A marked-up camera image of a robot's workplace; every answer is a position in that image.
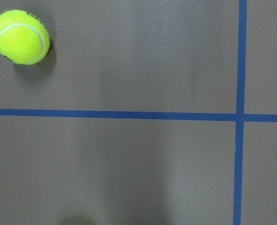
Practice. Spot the yellow tennis ball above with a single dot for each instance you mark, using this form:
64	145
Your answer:
24	39

